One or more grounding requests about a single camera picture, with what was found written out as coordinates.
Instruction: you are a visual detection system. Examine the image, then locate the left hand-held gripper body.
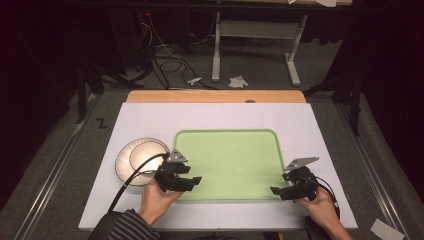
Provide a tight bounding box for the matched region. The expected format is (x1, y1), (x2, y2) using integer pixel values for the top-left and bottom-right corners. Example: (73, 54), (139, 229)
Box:
(154, 148), (189, 193)

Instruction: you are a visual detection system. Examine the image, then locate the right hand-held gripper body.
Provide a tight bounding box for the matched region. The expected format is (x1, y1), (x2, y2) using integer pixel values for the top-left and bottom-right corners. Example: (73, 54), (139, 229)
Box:
(285, 157), (320, 201)

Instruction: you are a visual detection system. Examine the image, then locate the white ribbed bowl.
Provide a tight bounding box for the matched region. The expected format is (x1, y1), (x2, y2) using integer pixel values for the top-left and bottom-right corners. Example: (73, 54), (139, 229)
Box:
(114, 137), (171, 187)

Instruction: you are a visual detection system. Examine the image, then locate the green tray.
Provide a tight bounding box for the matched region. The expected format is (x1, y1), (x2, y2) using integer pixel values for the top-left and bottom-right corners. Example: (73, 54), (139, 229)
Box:
(173, 129), (291, 203)

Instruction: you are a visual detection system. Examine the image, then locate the person's right hand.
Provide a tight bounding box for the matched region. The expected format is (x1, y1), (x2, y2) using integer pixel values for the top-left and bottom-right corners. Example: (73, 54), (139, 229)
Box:
(294, 186), (341, 232)

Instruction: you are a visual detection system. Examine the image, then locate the person's left hand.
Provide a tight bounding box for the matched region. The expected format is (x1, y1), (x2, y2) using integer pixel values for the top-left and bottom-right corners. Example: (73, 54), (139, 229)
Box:
(138, 178), (185, 227)

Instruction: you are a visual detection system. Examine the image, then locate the white board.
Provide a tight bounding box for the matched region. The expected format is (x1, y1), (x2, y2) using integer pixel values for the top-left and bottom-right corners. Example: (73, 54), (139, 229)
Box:
(78, 102), (359, 232)

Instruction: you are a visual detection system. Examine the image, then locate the wooden table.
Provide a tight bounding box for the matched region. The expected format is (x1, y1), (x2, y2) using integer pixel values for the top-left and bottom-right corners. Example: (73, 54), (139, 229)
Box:
(126, 89), (307, 104)

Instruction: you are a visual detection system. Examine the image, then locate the white paper sheet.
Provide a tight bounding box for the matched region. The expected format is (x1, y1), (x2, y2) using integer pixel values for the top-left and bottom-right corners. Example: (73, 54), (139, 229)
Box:
(369, 217), (406, 240)

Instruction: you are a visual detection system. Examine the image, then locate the black metal stand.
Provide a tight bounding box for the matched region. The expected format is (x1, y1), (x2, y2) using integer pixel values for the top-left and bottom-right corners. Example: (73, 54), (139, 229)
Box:
(302, 72), (363, 137)
(75, 62), (145, 125)

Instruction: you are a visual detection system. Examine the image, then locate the crumpled white paper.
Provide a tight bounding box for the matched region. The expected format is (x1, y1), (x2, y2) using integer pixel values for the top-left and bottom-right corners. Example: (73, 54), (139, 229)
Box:
(228, 75), (250, 89)

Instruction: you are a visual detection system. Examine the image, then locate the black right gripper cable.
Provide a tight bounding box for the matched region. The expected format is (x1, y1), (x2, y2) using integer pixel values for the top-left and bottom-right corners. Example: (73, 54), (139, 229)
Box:
(311, 175), (341, 220)

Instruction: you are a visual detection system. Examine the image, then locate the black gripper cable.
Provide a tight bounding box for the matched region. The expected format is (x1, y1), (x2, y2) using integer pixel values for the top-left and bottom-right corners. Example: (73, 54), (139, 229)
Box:
(107, 152), (170, 213)
(311, 175), (341, 220)

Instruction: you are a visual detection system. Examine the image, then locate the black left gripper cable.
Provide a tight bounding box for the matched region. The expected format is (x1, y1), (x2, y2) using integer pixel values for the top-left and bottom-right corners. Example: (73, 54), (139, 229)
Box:
(107, 152), (170, 213)

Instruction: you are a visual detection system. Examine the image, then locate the metal floor rail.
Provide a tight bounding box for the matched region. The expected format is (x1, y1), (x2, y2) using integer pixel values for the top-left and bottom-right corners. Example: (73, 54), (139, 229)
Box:
(335, 102), (412, 240)
(13, 94), (98, 240)

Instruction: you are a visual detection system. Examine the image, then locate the bundle of floor cables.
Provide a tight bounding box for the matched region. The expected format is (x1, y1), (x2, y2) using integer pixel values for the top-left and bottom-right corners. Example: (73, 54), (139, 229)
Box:
(139, 12), (218, 91)

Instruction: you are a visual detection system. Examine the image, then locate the white metal desk frame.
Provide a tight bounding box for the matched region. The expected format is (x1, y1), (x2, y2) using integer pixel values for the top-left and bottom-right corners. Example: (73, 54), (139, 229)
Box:
(211, 12), (309, 87)

